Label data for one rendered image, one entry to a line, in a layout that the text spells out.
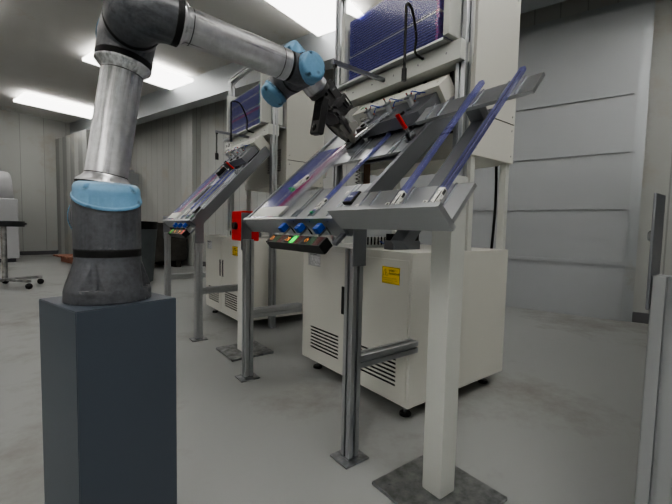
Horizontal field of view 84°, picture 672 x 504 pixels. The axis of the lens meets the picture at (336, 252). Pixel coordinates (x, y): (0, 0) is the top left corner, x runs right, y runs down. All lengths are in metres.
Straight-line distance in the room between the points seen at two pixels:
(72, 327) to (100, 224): 0.19
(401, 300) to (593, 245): 2.61
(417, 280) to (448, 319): 0.39
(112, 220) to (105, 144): 0.23
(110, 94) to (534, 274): 3.48
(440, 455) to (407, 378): 0.38
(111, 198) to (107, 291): 0.17
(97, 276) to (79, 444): 0.29
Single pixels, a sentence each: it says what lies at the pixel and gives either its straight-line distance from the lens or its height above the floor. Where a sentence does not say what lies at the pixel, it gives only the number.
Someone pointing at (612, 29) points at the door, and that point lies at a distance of 4.11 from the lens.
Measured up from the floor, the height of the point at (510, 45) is 1.49.
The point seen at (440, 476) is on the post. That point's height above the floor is 0.07.
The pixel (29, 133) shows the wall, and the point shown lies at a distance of 10.18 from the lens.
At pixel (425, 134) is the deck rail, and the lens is 1.39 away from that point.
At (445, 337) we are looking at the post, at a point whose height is 0.43.
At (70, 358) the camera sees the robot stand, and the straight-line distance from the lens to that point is 0.81.
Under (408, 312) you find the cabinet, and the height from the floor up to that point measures 0.41.
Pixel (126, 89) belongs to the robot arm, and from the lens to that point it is 1.01.
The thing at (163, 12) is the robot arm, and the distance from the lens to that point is 0.94.
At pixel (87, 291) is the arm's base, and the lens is 0.81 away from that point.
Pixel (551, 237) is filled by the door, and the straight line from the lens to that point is 3.79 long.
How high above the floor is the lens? 0.70
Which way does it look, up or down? 4 degrees down
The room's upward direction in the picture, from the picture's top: 1 degrees clockwise
